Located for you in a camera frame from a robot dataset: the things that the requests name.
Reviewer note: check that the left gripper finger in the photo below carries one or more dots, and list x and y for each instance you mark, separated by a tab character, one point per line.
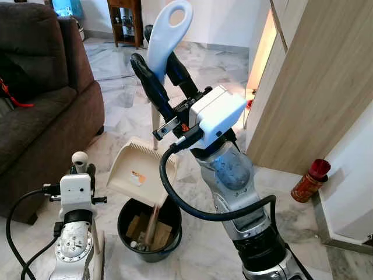
91	170

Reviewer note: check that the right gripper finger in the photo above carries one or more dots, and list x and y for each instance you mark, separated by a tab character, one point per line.
152	87
183	79

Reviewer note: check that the wooden broom with white cap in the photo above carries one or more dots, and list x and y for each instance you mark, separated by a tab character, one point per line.
80	160

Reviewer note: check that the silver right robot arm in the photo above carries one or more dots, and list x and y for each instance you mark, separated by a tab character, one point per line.
233	175

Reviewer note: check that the dark wooden shelf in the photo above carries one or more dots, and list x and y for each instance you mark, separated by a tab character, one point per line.
125	23

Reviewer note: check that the brown cardboard piece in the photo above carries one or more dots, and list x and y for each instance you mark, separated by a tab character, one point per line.
135	227

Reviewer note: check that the brown fabric sofa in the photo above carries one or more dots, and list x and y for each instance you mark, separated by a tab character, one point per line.
41	116

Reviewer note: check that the thin wooden stick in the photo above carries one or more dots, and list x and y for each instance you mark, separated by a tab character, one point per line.
152	224

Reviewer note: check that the white round appliance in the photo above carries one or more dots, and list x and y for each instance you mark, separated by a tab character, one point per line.
77	29

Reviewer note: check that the large black plastic bucket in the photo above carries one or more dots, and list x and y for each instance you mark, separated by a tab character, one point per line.
148	255

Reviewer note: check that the blue box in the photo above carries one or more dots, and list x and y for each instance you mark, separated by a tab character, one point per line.
65	7

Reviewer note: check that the red cylindrical tin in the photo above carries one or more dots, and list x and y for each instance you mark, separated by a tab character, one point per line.
306	186

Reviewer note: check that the light wooden cabinet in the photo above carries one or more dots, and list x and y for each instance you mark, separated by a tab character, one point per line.
320	87

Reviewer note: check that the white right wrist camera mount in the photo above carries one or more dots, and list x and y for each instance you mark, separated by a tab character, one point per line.
218	114

